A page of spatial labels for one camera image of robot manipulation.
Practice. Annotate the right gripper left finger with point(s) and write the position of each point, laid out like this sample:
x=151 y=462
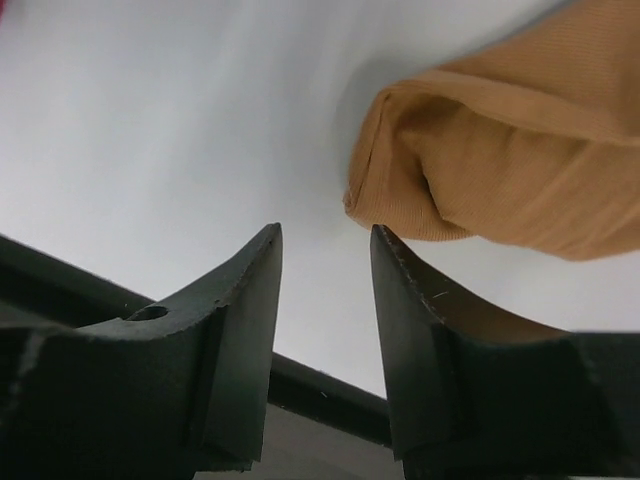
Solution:
x=98 y=385

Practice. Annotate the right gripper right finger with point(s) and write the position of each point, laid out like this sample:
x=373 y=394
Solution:
x=477 y=392

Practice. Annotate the tan tank top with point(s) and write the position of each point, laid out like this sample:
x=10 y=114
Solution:
x=533 y=142

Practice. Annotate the red tank top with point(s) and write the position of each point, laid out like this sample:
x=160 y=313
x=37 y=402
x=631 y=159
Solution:
x=3 y=6

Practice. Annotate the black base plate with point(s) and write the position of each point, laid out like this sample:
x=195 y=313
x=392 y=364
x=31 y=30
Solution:
x=320 y=390

